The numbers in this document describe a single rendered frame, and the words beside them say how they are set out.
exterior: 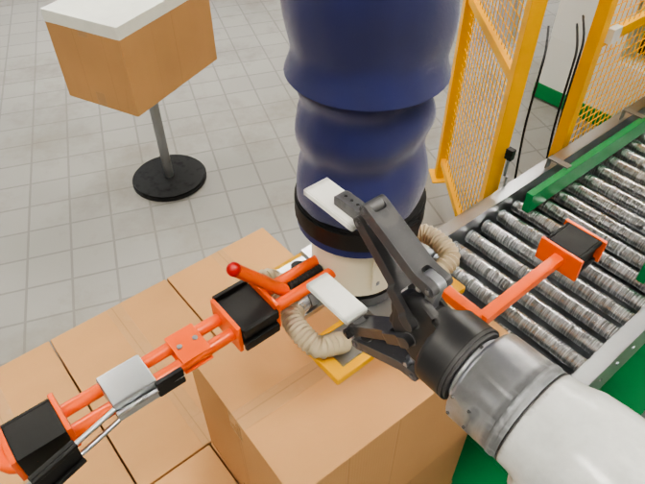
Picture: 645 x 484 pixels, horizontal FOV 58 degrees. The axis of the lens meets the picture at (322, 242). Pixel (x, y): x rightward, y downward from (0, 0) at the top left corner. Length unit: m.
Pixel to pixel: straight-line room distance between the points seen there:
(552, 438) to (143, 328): 1.59
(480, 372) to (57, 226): 2.91
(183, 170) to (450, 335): 2.93
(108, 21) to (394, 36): 1.96
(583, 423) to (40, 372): 1.66
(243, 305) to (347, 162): 0.31
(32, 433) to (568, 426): 0.70
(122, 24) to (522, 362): 2.27
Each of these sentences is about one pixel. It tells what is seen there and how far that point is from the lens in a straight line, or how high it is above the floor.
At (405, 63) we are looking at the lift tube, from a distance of 0.77.
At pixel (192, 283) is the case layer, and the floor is 0.54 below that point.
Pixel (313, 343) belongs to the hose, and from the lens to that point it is 1.01.
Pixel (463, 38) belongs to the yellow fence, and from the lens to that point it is 2.90.
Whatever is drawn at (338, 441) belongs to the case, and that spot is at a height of 0.94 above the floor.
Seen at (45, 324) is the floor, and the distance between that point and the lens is 2.81.
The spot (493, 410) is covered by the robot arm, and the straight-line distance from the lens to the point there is 0.48.
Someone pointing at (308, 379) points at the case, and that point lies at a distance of 1.26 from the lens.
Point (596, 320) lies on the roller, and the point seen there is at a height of 0.55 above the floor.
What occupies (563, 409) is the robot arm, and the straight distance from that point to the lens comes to 0.47.
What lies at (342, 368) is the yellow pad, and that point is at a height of 1.13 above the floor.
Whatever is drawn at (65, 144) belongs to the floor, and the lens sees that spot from 3.83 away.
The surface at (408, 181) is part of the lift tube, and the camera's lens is 0.90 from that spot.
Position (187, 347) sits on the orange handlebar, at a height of 1.25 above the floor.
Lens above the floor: 2.01
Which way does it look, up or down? 44 degrees down
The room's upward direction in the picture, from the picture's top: straight up
